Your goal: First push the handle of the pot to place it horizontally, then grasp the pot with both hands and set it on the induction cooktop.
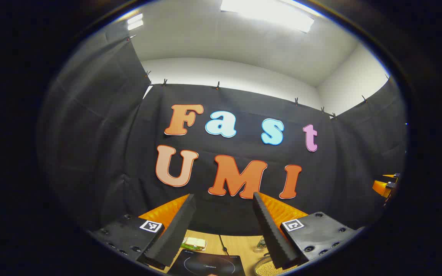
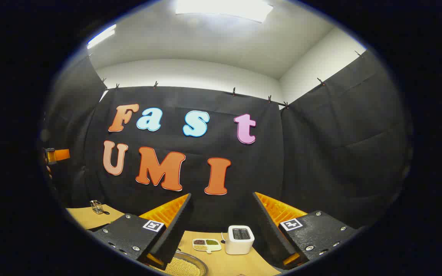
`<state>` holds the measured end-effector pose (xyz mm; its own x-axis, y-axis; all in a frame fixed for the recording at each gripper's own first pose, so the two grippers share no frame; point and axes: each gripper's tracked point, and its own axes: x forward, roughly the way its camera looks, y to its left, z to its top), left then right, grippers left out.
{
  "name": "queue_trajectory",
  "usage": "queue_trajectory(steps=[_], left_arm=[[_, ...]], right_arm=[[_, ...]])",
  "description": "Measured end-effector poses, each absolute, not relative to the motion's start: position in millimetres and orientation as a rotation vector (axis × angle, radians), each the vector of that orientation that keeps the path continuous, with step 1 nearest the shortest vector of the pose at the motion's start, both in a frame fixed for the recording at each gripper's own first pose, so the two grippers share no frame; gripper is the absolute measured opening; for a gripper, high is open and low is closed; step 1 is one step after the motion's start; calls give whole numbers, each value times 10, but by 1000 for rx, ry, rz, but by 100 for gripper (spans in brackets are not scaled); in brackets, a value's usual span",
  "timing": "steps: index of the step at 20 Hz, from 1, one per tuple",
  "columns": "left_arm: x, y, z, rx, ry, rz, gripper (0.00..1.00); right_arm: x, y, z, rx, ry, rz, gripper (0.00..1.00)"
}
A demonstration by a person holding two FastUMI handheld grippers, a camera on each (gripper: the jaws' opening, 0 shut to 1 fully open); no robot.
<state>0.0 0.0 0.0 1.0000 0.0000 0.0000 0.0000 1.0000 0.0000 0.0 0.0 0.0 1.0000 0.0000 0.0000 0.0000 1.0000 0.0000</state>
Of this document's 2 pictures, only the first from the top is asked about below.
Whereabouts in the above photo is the row of cloth clips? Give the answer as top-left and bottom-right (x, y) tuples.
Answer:
(127, 34), (390, 119)

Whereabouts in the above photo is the large ceiling light panel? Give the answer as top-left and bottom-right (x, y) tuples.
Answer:
(220, 0), (315, 33)

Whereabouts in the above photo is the black induction cooktop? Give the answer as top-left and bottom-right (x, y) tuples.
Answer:
(167, 249), (246, 276)

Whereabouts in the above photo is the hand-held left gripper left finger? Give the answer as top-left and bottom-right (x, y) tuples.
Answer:
(91, 194), (198, 271)

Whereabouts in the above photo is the steel pot with black handles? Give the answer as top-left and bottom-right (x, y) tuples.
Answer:
(254, 255), (298, 276)

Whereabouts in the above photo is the small ceiling light panel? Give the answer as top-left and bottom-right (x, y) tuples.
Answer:
(127, 13), (144, 30)

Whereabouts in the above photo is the sandwich on small plate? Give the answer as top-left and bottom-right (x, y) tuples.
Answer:
(181, 237), (207, 251)

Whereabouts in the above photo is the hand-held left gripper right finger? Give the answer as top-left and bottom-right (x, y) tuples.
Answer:
(252, 192), (363, 271)

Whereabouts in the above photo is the pile of yellow soybeans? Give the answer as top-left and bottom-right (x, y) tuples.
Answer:
(259, 261), (296, 276)

